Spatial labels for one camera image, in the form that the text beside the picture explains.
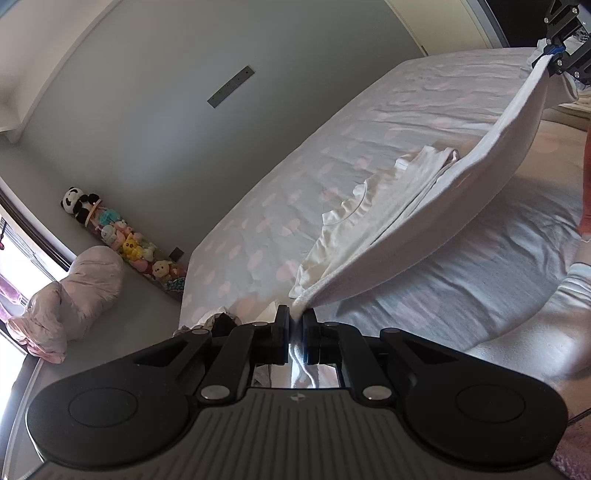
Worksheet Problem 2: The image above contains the white sweatshirt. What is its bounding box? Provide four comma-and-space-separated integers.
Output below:
288, 53, 580, 391

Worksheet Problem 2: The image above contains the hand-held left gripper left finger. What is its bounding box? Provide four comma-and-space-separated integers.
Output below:
134, 305, 293, 407

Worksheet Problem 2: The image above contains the clear tube of plush toys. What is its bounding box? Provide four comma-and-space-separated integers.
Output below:
83, 203, 188, 303

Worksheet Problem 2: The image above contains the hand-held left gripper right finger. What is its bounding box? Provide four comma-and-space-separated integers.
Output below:
299, 308, 458, 407

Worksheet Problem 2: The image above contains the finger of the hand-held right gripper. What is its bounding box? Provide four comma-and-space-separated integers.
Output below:
529, 39, 591, 84
544, 0, 583, 47

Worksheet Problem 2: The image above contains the bed with pink dotted sheet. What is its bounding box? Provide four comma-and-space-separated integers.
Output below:
178, 46, 591, 398

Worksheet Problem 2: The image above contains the grey wall socket plate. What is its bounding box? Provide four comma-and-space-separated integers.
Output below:
207, 65, 256, 110

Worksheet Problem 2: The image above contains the cream door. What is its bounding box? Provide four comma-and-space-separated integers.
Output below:
385, 0, 511, 58

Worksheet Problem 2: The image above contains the pink hanging garment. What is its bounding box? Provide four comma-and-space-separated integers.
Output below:
0, 272, 26, 324

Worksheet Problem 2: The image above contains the pink bundled duvet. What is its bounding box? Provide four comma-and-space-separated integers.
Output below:
6, 246, 125, 365

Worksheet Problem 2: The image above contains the panda plush toy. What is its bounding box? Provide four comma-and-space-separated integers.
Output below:
60, 186, 102, 221

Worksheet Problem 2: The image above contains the person's white sock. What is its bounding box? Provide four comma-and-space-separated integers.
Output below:
551, 262, 591, 386

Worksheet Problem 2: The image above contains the window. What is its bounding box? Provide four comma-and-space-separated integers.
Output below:
0, 178, 77, 361

